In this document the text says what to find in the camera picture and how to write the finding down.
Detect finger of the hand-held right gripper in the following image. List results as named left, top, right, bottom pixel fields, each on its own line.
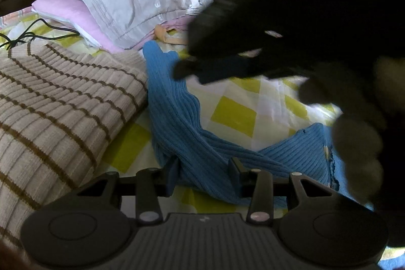
left=172, top=55, right=265, bottom=85

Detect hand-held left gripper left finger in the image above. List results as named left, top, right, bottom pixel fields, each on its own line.
left=76, top=159, right=181, bottom=224

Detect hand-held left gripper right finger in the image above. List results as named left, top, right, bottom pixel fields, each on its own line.
left=228, top=158, right=336, bottom=223

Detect blue knit sweater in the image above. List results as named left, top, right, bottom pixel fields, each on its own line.
left=142, top=40, right=374, bottom=211

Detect person's right hand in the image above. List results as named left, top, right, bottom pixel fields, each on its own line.
left=299, top=56, right=405, bottom=210

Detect yellow checked bed sheet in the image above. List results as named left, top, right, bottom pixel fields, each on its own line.
left=0, top=9, right=405, bottom=270

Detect beige brown-striped knit sweater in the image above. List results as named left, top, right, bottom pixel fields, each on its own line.
left=0, top=43, right=149, bottom=253

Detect beige strap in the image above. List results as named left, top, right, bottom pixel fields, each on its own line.
left=154, top=25, right=190, bottom=45

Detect black cable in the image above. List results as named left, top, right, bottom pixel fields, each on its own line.
left=0, top=18, right=79, bottom=51

